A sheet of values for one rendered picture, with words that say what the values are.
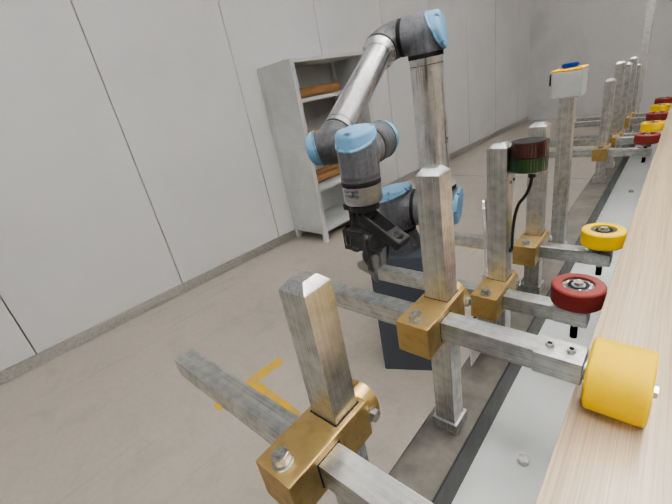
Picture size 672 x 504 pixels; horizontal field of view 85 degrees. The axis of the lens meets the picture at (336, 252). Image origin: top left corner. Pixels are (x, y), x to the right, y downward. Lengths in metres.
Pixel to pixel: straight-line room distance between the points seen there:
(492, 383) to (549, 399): 0.15
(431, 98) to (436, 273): 0.92
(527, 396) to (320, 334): 0.65
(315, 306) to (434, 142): 1.14
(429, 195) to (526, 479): 0.53
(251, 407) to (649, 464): 0.41
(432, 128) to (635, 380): 1.08
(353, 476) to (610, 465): 0.25
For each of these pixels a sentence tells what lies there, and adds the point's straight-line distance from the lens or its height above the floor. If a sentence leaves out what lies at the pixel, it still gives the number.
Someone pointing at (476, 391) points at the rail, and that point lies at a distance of 0.81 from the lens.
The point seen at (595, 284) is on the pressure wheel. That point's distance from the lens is 0.75.
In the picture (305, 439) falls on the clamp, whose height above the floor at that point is 0.97.
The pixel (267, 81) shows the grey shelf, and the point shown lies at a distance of 3.44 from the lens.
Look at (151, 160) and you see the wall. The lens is 3.04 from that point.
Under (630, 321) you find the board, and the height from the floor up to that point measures 0.90.
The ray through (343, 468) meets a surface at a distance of 0.39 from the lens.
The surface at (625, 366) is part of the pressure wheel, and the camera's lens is 0.48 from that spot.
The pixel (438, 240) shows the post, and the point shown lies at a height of 1.07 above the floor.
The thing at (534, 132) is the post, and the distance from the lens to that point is 0.96.
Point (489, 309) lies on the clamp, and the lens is 0.77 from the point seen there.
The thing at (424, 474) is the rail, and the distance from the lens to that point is 0.70.
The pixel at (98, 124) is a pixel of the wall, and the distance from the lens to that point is 2.96.
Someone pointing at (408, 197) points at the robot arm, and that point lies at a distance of 1.50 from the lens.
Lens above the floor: 1.28
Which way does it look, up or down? 24 degrees down
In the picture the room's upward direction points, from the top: 11 degrees counter-clockwise
